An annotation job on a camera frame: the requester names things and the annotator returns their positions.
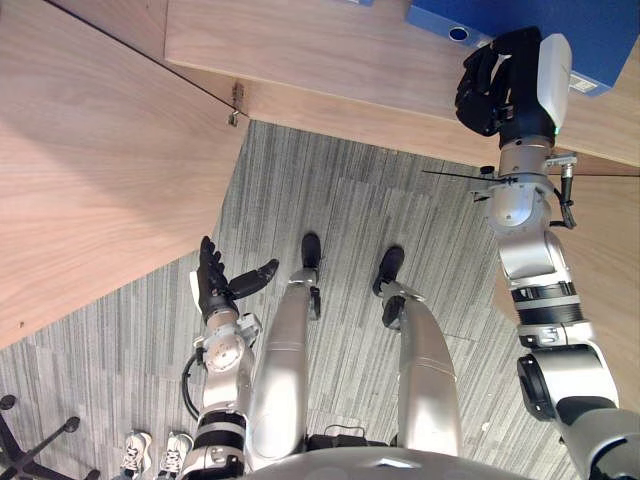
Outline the silver robot leg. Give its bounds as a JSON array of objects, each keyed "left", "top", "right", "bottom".
[
  {"left": 372, "top": 245, "right": 465, "bottom": 457},
  {"left": 245, "top": 232, "right": 324, "bottom": 460}
]

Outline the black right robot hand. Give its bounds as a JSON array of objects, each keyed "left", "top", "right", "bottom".
[{"left": 454, "top": 26, "right": 573, "bottom": 149}]

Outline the silver robot right leg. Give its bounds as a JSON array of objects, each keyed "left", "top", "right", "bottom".
[{"left": 372, "top": 245, "right": 465, "bottom": 457}]

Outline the wooden cabinet body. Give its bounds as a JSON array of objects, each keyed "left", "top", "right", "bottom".
[{"left": 47, "top": 0, "right": 640, "bottom": 351}]

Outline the silver robot torso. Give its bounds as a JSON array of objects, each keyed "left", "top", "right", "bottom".
[{"left": 248, "top": 423, "right": 516, "bottom": 480}]

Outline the silver robot left leg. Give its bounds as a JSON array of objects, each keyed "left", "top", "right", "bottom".
[{"left": 245, "top": 232, "right": 324, "bottom": 460}]

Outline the wooden cabinet door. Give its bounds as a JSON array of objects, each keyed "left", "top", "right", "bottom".
[{"left": 0, "top": 0, "right": 250, "bottom": 351}]

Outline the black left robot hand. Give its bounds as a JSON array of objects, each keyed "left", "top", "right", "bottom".
[{"left": 189, "top": 236, "right": 280, "bottom": 322}]

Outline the person's white sneaker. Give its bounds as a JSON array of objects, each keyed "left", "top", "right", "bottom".
[
  {"left": 119, "top": 431, "right": 153, "bottom": 479},
  {"left": 158, "top": 431, "right": 195, "bottom": 479}
]

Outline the metal cabinet door hinge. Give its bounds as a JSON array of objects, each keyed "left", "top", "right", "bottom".
[{"left": 227, "top": 82, "right": 246, "bottom": 127}]

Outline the blue folder binder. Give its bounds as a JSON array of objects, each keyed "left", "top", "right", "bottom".
[{"left": 405, "top": 0, "right": 640, "bottom": 100}]

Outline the black office chair base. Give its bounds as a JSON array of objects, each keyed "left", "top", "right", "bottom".
[{"left": 0, "top": 394, "right": 101, "bottom": 480}]

